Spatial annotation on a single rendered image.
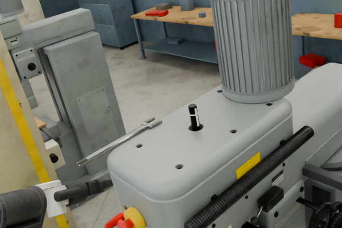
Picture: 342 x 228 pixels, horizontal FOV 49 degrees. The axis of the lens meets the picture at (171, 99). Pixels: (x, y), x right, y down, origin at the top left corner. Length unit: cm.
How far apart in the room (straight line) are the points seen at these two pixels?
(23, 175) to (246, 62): 204
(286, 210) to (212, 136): 39
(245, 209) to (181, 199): 26
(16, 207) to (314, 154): 86
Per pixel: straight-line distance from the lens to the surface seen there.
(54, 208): 140
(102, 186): 151
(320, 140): 125
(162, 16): 672
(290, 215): 121
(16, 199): 110
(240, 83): 99
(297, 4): 574
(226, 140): 86
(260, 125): 92
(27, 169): 272
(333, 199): 133
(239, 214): 98
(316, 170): 119
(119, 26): 827
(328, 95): 132
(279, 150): 97
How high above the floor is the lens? 236
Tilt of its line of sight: 25 degrees down
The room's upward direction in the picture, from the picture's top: 12 degrees counter-clockwise
